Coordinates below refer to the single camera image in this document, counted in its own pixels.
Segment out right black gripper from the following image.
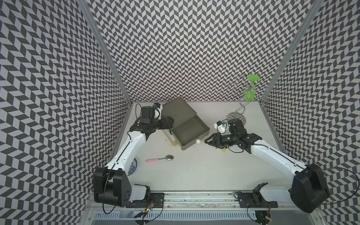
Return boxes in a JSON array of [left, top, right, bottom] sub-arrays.
[[204, 132, 238, 149]]

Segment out grey drawer cabinet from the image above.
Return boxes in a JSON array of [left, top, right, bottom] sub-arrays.
[[161, 97, 197, 144]]

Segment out chrome spiral mug tree stand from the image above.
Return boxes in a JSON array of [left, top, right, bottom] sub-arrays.
[[226, 74, 270, 125]]

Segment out aluminium front rail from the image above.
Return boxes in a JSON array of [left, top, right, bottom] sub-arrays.
[[84, 190, 321, 212]]

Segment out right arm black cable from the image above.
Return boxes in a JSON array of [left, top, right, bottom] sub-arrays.
[[323, 167, 360, 203]]

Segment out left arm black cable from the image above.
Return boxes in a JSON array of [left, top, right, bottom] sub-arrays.
[[101, 168, 117, 215]]

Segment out pink handled metal spoon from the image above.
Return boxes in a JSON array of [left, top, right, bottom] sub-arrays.
[[145, 155, 174, 162]]

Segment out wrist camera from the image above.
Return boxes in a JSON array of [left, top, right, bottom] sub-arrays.
[[153, 103, 163, 120], [214, 120, 227, 135]]

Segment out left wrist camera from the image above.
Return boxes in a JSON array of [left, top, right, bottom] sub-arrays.
[[153, 103, 163, 120]]

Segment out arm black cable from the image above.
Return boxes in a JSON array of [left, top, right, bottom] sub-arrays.
[[323, 167, 360, 203], [101, 168, 117, 215]]

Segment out blue patterned white plate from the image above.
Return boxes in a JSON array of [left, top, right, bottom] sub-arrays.
[[127, 158, 138, 176]]

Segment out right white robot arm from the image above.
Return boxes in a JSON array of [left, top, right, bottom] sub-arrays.
[[204, 119, 331, 213]]

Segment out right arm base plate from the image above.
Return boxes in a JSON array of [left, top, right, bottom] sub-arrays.
[[235, 192, 278, 209]]

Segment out grey top drawer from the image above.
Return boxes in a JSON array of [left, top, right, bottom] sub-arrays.
[[171, 116, 210, 151]]

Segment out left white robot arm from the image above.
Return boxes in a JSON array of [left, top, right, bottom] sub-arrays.
[[93, 103, 174, 207]]

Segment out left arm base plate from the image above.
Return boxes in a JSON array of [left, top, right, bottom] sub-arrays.
[[126, 193, 165, 209]]

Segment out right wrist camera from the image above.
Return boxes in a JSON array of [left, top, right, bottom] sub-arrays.
[[214, 120, 227, 135]]

